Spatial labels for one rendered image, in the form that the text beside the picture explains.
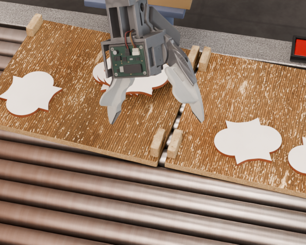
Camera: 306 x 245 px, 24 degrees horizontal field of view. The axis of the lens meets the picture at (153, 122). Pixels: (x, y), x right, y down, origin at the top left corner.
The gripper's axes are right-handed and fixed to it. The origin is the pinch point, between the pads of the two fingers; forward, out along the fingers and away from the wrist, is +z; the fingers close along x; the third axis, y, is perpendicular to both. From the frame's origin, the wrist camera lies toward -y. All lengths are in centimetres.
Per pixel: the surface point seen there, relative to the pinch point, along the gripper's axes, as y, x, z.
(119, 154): -26.9, -23.2, 14.0
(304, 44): -72, 5, 2
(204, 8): -215, -76, 5
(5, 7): -55, -66, -16
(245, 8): -222, -58, 8
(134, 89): -37.2, -23.1, 3.0
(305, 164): -39.2, 11.4, 19.9
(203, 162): -32.0, -7.3, 17.2
